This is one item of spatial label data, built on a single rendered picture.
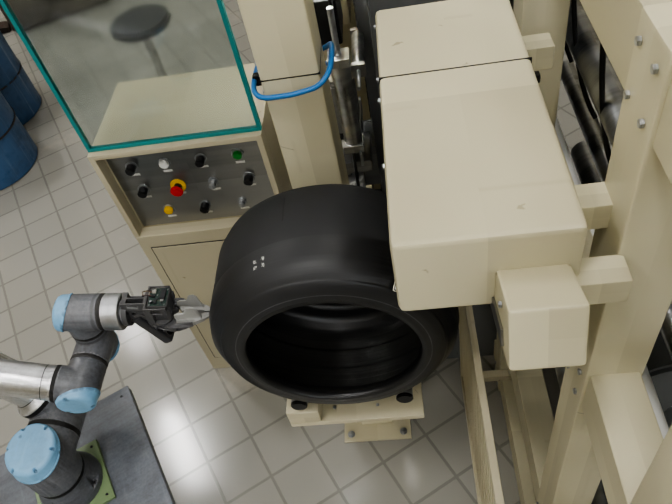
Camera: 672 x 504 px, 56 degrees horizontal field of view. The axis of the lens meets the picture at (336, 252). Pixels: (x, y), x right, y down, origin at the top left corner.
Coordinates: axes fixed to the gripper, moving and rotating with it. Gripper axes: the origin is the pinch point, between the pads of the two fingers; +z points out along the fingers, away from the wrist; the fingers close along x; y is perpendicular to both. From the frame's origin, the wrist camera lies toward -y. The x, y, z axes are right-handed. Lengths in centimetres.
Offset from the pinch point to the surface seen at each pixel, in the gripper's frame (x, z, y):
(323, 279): -10.8, 29.5, 25.7
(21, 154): 221, -180, -128
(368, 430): 24, 37, -117
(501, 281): -37, 56, 57
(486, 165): -22, 55, 64
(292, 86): 27, 23, 45
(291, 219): 3.7, 22.6, 28.1
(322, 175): 27.1, 28.0, 19.1
